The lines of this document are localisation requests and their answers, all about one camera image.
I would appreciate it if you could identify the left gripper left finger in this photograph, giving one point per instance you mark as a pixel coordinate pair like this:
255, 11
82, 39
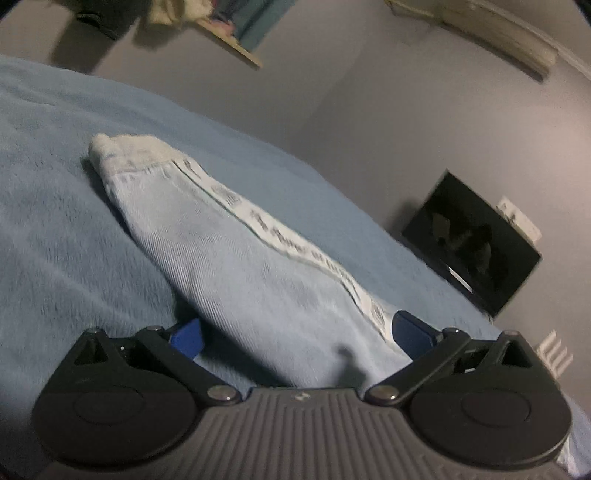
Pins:
175, 349

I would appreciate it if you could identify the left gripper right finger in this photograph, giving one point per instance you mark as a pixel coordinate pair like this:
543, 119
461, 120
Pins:
430, 350

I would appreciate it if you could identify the light blue denim jacket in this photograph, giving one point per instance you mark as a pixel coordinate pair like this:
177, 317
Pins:
276, 297

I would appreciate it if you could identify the black monitor screen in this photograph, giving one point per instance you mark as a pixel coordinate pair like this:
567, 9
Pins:
467, 242

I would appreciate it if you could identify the white wifi router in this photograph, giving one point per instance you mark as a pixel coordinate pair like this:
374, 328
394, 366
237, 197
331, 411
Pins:
554, 354

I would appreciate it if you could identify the blue fleece blanket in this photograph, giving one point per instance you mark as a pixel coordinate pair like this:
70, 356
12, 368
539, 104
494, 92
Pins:
68, 262

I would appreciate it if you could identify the white wall socket strip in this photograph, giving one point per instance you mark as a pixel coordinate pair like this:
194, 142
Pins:
520, 222

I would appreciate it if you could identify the wall shelf with clothes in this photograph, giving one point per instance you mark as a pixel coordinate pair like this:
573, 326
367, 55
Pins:
237, 26

